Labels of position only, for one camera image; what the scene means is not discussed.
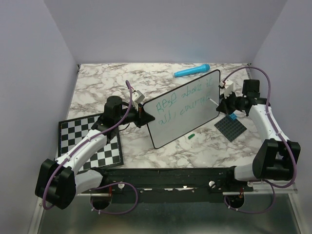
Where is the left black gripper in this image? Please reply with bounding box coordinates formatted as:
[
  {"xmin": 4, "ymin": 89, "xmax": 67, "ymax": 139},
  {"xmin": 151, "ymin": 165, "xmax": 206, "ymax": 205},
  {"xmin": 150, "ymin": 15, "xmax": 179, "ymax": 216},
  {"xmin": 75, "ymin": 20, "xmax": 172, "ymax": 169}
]
[{"xmin": 116, "ymin": 102, "xmax": 155, "ymax": 128}]

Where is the black framed whiteboard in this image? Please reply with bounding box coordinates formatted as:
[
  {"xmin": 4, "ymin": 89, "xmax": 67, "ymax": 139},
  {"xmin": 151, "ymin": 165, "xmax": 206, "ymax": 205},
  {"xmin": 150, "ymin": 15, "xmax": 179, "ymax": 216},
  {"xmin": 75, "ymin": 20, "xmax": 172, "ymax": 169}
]
[{"xmin": 143, "ymin": 69, "xmax": 221, "ymax": 149}]

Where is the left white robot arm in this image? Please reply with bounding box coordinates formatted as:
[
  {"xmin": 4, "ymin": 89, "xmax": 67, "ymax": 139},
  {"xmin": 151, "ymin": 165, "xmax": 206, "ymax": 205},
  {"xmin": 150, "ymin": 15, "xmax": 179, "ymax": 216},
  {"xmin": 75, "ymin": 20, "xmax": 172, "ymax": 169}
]
[{"xmin": 35, "ymin": 91, "xmax": 155, "ymax": 210}]

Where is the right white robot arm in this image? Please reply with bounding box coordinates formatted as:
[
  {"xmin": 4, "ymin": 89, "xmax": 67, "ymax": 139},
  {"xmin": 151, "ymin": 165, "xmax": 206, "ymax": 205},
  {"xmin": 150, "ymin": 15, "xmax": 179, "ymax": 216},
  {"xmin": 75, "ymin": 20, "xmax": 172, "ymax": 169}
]
[{"xmin": 217, "ymin": 79, "xmax": 301, "ymax": 191}]

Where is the blue lego brick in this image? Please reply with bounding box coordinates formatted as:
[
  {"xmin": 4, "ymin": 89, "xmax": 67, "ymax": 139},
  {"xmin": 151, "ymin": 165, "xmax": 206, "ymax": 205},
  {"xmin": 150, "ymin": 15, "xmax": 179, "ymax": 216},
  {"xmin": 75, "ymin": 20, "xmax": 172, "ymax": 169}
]
[{"xmin": 229, "ymin": 113, "xmax": 237, "ymax": 120}]

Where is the grey lego baseplate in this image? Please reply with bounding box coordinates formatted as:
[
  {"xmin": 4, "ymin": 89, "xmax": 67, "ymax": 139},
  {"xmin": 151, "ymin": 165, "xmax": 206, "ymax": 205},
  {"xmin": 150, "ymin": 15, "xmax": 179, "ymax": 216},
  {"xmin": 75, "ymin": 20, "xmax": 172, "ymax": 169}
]
[{"xmin": 214, "ymin": 116, "xmax": 247, "ymax": 142}]

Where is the blue toy microphone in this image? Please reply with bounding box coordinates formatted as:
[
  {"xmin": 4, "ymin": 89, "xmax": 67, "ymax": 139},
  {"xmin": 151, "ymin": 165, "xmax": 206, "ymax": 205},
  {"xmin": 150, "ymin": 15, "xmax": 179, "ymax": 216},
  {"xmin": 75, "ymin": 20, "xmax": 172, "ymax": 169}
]
[{"xmin": 174, "ymin": 64, "xmax": 210, "ymax": 77}]

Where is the black white checkerboard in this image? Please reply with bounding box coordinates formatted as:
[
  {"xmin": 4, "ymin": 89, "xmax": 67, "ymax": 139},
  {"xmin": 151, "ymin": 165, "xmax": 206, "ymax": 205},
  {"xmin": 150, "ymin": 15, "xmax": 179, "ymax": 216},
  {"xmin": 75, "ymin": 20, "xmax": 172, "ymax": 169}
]
[{"xmin": 56, "ymin": 114, "xmax": 124, "ymax": 173}]

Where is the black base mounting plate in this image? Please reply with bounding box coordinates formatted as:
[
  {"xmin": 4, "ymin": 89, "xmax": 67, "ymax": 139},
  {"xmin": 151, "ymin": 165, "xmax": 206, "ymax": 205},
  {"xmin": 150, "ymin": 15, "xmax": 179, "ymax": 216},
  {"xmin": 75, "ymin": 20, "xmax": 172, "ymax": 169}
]
[{"xmin": 89, "ymin": 167, "xmax": 253, "ymax": 203}]

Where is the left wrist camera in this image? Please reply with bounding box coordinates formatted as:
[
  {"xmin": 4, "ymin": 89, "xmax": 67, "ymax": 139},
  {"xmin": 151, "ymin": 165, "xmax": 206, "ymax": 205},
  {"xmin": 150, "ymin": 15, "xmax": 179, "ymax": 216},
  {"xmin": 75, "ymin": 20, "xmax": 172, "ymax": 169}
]
[{"xmin": 132, "ymin": 90, "xmax": 145, "ymax": 104}]

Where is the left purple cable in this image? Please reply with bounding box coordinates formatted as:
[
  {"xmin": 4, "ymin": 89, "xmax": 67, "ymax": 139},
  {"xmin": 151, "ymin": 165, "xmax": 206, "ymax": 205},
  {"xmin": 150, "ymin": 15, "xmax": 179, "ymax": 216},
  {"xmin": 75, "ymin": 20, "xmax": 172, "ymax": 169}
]
[{"xmin": 42, "ymin": 80, "xmax": 141, "ymax": 216}]

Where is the purple cable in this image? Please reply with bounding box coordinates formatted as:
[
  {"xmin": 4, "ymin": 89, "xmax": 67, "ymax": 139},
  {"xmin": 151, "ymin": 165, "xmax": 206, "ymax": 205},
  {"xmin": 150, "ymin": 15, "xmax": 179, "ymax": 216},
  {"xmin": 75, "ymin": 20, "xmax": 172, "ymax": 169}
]
[
  {"xmin": 221, "ymin": 66, "xmax": 298, "ymax": 214},
  {"xmin": 42, "ymin": 80, "xmax": 141, "ymax": 216}
]

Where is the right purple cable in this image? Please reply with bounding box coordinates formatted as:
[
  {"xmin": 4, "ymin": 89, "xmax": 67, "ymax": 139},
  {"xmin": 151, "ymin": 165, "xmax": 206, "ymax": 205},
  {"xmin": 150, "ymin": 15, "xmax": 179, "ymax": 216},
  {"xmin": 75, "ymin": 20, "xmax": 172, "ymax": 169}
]
[{"xmin": 221, "ymin": 66, "xmax": 298, "ymax": 214}]

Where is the aluminium extrusion rail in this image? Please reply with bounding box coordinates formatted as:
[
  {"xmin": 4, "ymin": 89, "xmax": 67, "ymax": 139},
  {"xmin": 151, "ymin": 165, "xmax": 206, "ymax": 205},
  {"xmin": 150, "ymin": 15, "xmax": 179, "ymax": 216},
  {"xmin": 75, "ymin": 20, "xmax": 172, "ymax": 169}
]
[{"xmin": 253, "ymin": 182, "xmax": 298, "ymax": 194}]

